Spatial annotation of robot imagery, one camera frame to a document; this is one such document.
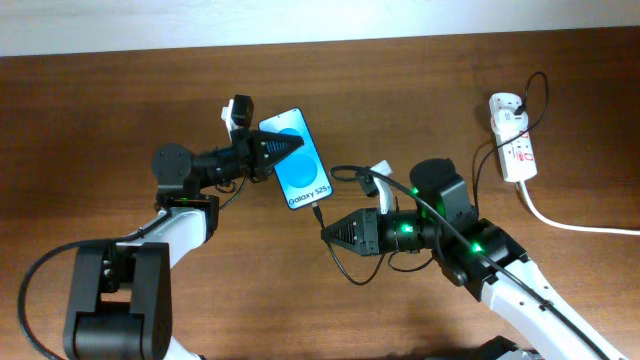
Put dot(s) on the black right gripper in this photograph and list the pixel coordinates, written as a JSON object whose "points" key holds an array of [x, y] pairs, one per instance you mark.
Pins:
{"points": [[375, 232]]}

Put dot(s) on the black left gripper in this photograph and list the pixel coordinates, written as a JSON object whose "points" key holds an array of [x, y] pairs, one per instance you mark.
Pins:
{"points": [[254, 151]]}

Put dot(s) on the blue Galaxy smartphone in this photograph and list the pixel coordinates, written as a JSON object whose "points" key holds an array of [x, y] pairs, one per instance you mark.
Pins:
{"points": [[302, 176]]}

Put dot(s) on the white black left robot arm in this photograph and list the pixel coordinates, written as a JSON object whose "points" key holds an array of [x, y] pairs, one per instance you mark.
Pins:
{"points": [[120, 305]]}

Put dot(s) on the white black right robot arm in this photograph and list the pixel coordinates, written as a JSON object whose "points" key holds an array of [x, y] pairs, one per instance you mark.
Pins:
{"points": [[435, 213]]}

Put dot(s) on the white charger plug adapter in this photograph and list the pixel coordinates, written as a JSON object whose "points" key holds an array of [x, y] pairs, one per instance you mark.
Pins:
{"points": [[504, 121]]}

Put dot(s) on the white power strip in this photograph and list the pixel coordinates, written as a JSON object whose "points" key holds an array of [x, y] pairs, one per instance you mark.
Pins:
{"points": [[515, 150]]}

